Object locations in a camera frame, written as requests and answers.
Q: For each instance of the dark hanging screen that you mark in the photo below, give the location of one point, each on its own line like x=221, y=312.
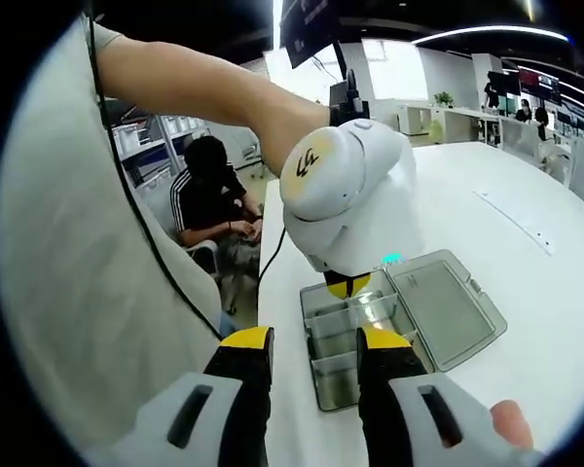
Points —
x=306, y=29

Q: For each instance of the black desktop monitor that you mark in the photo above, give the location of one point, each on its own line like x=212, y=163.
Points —
x=508, y=82

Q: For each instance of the clear plastic compartment box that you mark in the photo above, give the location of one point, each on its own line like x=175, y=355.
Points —
x=448, y=311

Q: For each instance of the red wall screen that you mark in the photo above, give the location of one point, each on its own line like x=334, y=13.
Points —
x=540, y=82

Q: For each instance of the grey office chair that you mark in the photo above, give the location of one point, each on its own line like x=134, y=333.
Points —
x=204, y=250

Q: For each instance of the storage shelf with bins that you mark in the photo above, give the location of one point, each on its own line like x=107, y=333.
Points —
x=146, y=146

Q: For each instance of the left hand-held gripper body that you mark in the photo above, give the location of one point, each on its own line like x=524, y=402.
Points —
x=350, y=194

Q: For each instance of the green potted plant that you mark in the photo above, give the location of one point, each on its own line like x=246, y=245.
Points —
x=444, y=99

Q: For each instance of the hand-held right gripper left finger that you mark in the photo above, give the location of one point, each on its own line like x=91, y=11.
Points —
x=214, y=418

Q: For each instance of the clear plastic divider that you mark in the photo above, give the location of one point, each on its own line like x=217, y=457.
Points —
x=333, y=365
x=375, y=309
x=331, y=323

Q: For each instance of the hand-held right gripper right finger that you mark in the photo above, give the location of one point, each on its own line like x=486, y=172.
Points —
x=404, y=418

